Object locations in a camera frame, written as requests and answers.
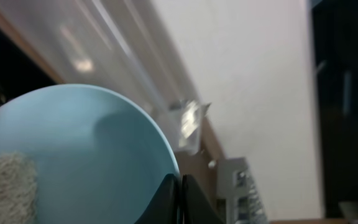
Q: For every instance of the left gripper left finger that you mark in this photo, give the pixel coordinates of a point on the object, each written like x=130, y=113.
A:
x=163, y=207

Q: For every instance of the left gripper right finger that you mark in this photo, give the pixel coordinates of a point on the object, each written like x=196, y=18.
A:
x=196, y=207

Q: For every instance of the light blue rice bowl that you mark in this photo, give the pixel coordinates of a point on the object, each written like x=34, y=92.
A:
x=100, y=158

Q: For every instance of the grey dishwasher rack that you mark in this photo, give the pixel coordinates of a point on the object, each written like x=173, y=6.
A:
x=238, y=200

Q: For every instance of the clear plastic bin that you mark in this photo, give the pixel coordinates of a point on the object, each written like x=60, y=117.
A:
x=119, y=45

